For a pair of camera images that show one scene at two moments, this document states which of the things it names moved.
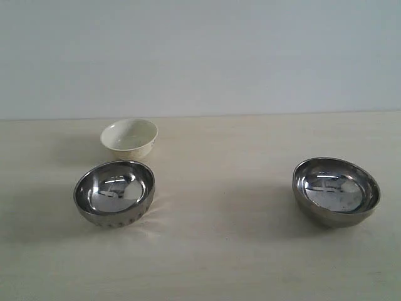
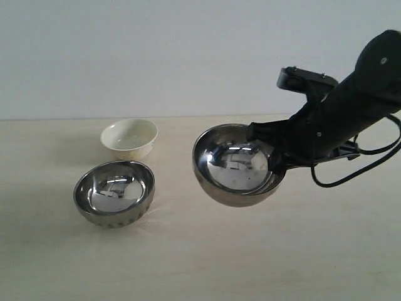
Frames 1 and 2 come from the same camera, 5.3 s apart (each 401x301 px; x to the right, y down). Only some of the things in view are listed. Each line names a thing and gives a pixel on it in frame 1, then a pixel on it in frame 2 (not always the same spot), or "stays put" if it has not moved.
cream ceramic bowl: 130,139 stays put
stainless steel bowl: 115,194 stays put
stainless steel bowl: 335,193 to 233,170
